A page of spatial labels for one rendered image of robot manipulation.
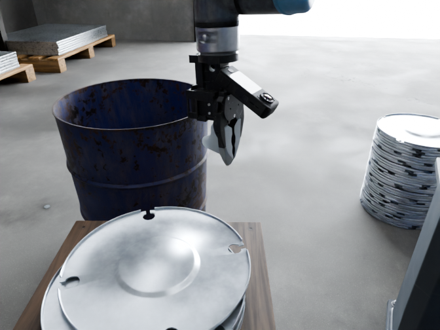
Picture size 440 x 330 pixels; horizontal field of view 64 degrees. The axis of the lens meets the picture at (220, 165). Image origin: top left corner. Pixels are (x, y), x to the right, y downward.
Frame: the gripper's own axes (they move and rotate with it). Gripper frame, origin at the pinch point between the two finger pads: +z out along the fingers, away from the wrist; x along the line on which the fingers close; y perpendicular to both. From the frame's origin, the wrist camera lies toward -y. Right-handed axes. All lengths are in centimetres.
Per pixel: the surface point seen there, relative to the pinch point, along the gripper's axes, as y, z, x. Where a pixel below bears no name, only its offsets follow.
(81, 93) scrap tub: 60, -4, -14
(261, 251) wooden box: -10.0, 13.3, 7.5
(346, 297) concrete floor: -21, 48, -25
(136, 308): -2.1, 9.2, 30.8
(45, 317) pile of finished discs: 8.0, 9.6, 37.8
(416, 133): -29, 14, -72
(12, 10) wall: 397, -24, -201
